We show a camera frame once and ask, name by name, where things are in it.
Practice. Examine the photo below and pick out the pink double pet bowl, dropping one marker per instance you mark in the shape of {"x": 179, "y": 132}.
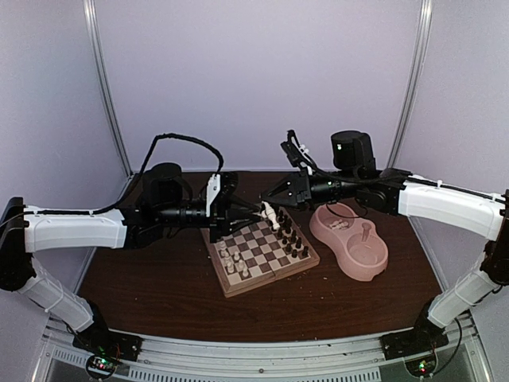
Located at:
{"x": 360, "y": 252}

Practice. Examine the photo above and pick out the right circuit board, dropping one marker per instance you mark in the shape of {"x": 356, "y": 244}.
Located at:
{"x": 421, "y": 366}

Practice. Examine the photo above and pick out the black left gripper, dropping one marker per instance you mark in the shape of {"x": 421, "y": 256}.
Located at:
{"x": 251, "y": 218}

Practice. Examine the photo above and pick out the white chess queen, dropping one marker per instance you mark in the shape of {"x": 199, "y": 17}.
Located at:
{"x": 269, "y": 214}

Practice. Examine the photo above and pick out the left aluminium frame post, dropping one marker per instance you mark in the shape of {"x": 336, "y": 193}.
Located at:
{"x": 90, "y": 14}

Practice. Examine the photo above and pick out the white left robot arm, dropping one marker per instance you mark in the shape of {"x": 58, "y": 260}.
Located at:
{"x": 28, "y": 229}

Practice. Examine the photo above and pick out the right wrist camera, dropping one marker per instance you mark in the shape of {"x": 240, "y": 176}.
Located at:
{"x": 297, "y": 154}

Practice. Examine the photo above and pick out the aluminium frame post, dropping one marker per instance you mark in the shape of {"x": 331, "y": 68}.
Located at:
{"x": 417, "y": 64}
{"x": 90, "y": 14}

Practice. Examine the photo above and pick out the aluminium front rail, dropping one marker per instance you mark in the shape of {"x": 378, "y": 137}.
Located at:
{"x": 358, "y": 358}

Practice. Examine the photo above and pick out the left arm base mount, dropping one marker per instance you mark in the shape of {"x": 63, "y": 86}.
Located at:
{"x": 118, "y": 346}

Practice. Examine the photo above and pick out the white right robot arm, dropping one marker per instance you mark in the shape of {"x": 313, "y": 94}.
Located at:
{"x": 467, "y": 216}

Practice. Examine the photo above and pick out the white chess piece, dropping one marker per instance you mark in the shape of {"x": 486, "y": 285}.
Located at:
{"x": 223, "y": 250}
{"x": 230, "y": 268}

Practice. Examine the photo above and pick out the circuit board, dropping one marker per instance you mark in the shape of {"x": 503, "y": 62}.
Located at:
{"x": 100, "y": 368}
{"x": 421, "y": 366}

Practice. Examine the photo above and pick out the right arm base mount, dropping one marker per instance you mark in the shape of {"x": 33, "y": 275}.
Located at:
{"x": 410, "y": 342}

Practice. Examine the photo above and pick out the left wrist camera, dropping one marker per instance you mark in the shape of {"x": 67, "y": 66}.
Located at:
{"x": 212, "y": 191}

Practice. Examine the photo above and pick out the dark chess pieces row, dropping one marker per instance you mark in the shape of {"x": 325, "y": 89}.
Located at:
{"x": 287, "y": 242}

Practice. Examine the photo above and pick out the right aluminium frame post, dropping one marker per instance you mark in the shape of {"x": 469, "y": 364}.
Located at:
{"x": 417, "y": 64}

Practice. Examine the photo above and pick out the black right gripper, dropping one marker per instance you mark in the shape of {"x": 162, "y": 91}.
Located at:
{"x": 299, "y": 189}

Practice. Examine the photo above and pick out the wooden chess board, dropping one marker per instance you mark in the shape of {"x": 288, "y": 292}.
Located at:
{"x": 264, "y": 268}

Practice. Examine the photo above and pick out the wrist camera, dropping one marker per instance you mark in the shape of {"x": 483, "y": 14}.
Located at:
{"x": 297, "y": 154}
{"x": 212, "y": 191}

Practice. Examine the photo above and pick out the left circuit board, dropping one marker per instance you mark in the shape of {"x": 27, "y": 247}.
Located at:
{"x": 100, "y": 368}

